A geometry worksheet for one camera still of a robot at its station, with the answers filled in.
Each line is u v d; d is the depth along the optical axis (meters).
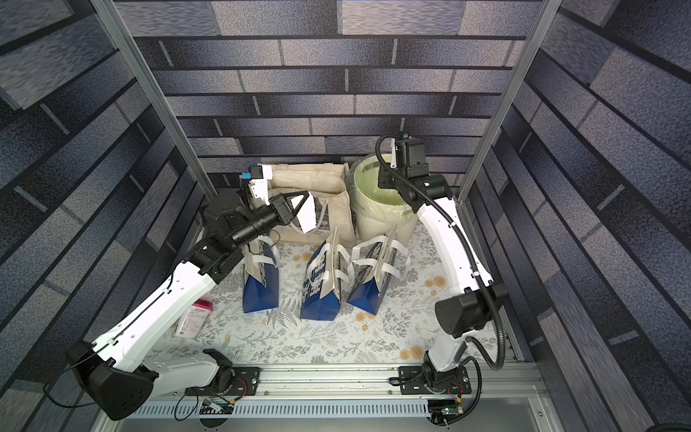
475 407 0.69
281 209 0.56
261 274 0.76
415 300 0.90
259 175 0.57
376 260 0.73
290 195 0.60
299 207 0.62
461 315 0.43
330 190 0.94
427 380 0.66
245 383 0.73
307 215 0.63
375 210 0.80
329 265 0.76
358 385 0.74
